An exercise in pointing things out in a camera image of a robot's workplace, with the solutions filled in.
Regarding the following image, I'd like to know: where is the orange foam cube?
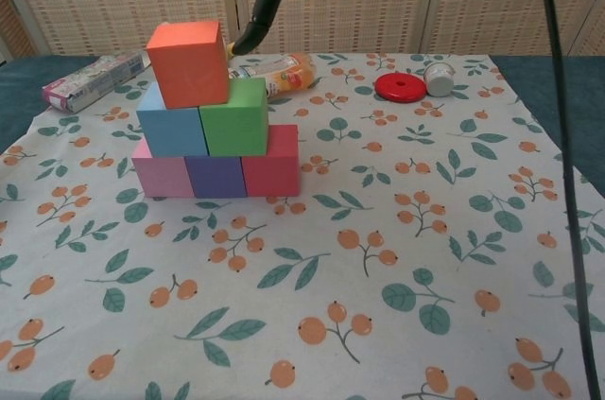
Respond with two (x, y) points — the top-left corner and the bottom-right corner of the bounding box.
(145, 20), (231, 111)

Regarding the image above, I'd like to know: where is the green foam cube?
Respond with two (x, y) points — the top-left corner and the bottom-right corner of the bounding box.
(198, 77), (269, 158)

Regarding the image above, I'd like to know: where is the light blue foam cube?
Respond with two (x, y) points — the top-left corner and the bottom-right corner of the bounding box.
(135, 82), (209, 159)

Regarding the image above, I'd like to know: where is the crimson foam cube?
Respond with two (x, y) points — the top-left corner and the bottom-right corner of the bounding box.
(240, 124), (302, 198)

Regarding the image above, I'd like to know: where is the pink foam cube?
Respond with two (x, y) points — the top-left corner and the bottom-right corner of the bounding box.
(130, 140), (196, 200)

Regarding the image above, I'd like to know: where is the orange drink plastic bottle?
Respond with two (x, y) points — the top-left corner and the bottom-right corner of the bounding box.
(226, 53), (318, 99)

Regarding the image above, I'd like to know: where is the bamboo folding screen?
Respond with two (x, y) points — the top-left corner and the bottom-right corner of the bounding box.
(0, 0), (605, 61)

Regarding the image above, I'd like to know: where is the red disc with hole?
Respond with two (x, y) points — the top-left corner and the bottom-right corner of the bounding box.
(374, 71), (425, 104)

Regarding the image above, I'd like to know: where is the small white jar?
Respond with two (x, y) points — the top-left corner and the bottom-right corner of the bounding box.
(423, 61), (456, 97)

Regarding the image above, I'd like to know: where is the purple foam cube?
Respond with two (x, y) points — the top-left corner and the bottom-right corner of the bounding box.
(183, 155), (250, 200)

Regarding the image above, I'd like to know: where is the floral tissue pack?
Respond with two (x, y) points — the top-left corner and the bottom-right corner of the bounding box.
(41, 50), (151, 113)

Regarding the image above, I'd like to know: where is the floral print tablecloth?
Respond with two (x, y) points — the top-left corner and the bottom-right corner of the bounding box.
(0, 52), (605, 400)

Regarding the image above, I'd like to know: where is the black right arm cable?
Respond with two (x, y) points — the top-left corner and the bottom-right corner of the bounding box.
(531, 0), (600, 400)

